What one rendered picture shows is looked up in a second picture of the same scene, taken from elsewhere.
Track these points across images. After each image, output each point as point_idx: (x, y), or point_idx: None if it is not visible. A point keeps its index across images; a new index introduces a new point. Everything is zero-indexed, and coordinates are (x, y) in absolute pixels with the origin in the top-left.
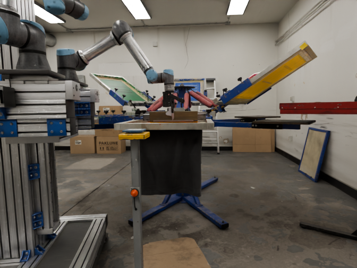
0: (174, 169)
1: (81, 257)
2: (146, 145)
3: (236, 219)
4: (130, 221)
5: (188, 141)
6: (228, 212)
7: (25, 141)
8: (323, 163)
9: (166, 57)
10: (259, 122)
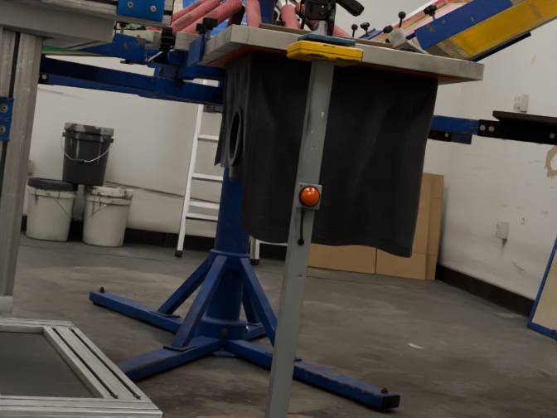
0: (354, 177)
1: (106, 376)
2: (292, 104)
3: (409, 399)
4: None
5: (400, 108)
6: (375, 385)
7: (25, 21)
8: None
9: None
10: (514, 114)
